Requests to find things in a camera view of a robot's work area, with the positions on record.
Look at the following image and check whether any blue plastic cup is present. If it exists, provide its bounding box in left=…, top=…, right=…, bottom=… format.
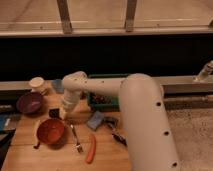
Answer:
left=51, top=79, right=64, bottom=94

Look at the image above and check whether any purple bowl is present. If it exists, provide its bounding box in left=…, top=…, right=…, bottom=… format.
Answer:
left=16, top=92, right=43, bottom=114

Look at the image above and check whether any green plastic tray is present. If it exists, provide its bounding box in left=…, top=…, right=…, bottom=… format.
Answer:
left=87, top=74, right=127, bottom=111

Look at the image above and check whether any blue sponge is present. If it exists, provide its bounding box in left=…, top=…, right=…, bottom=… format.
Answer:
left=87, top=111, right=105, bottom=131

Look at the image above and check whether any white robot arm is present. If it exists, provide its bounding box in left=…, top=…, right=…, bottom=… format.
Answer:
left=62, top=71, right=181, bottom=171

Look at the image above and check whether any orange carrot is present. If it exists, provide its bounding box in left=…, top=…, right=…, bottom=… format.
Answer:
left=85, top=134, right=96, bottom=164

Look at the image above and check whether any wooden cutting board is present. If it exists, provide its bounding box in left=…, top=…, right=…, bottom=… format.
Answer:
left=1, top=83, right=131, bottom=171

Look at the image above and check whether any orange bowl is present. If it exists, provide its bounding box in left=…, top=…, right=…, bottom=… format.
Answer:
left=36, top=118, right=65, bottom=145

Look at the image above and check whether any brown pine cone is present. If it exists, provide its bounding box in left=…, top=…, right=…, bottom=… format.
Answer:
left=92, top=94, right=111, bottom=104

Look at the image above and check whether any black eraser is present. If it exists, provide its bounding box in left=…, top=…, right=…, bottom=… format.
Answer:
left=49, top=108, right=59, bottom=118

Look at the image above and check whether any metal binder clip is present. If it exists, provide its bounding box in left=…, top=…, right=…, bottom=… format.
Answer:
left=104, top=117, right=119, bottom=130

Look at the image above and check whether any white cup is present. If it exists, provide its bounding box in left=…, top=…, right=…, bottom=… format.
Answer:
left=29, top=77, right=47, bottom=95

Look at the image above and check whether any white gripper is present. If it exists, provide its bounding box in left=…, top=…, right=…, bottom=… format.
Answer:
left=59, top=90, right=82, bottom=120

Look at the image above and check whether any metal fork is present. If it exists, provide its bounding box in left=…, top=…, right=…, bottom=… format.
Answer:
left=70, top=124, right=83, bottom=153

